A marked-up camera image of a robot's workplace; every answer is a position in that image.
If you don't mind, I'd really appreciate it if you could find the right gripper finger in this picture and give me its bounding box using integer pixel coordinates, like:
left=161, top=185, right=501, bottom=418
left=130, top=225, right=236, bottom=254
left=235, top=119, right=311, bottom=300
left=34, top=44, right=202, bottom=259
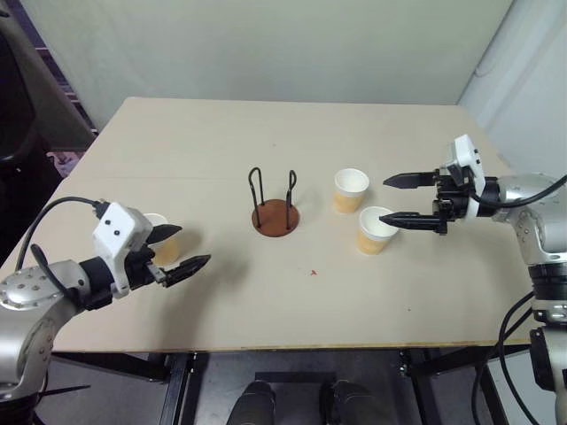
left=378, top=212, right=447, bottom=234
left=383, top=172, right=440, bottom=190

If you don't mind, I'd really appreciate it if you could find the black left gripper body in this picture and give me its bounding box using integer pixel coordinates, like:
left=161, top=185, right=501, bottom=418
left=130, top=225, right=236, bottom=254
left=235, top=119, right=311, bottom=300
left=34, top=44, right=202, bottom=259
left=126, top=245, right=167, bottom=292

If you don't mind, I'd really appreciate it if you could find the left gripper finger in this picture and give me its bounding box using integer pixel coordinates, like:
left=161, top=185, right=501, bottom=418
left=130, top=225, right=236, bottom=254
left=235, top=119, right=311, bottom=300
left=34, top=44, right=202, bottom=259
left=159, top=254, right=213, bottom=289
left=147, top=223, right=184, bottom=245

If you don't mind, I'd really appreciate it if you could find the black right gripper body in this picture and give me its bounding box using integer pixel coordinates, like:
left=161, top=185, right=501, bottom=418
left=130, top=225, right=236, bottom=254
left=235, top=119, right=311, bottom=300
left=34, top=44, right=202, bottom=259
left=431, top=166, right=471, bottom=236

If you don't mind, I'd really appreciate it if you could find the paper cup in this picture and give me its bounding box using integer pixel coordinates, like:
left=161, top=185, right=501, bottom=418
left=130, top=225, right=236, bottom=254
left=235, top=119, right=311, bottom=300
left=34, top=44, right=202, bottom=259
left=144, top=212, right=181, bottom=267
left=356, top=205, right=399, bottom=257
left=331, top=168, right=371, bottom=216

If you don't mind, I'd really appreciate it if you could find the dark rounded shape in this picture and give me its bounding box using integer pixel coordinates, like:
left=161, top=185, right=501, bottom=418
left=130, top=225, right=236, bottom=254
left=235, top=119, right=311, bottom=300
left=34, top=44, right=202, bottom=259
left=229, top=380, right=278, bottom=425

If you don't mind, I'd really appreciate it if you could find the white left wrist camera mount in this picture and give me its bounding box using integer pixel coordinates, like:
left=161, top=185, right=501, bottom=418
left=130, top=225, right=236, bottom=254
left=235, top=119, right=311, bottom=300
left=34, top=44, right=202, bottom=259
left=91, top=202, right=154, bottom=298

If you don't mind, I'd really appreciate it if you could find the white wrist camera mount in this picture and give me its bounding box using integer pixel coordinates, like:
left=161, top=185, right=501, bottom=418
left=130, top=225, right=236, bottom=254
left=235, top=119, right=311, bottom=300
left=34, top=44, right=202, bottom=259
left=444, top=134, right=486, bottom=220
left=91, top=202, right=154, bottom=298

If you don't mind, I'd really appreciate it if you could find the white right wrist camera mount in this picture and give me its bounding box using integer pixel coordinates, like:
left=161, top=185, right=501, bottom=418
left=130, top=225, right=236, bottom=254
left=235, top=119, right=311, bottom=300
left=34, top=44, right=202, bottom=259
left=444, top=134, right=486, bottom=220

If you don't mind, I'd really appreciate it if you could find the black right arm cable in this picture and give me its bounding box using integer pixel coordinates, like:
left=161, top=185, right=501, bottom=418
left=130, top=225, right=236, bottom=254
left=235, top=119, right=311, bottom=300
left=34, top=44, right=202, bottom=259
left=474, top=174, right=567, bottom=208

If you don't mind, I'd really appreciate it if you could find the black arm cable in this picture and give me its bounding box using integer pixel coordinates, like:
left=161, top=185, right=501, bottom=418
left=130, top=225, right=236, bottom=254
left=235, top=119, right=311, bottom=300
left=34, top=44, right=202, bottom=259
left=15, top=196, right=111, bottom=307
left=474, top=174, right=567, bottom=208

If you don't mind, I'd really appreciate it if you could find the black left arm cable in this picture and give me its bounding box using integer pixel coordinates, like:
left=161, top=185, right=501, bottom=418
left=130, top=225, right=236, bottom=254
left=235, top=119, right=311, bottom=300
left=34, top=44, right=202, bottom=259
left=15, top=196, right=111, bottom=307

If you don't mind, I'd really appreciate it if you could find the brown cup holder stand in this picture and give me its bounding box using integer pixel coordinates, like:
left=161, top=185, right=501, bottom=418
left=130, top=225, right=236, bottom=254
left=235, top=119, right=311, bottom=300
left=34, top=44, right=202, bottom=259
left=246, top=166, right=301, bottom=239

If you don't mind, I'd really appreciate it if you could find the black table frame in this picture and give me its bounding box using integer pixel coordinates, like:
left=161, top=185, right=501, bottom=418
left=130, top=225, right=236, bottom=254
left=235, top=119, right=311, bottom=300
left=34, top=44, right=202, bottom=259
left=50, top=346, right=532, bottom=425

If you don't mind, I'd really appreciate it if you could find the black robot body cable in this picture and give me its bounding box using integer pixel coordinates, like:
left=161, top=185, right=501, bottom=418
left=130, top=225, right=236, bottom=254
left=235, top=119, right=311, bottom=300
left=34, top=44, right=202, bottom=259
left=470, top=290, right=540, bottom=425

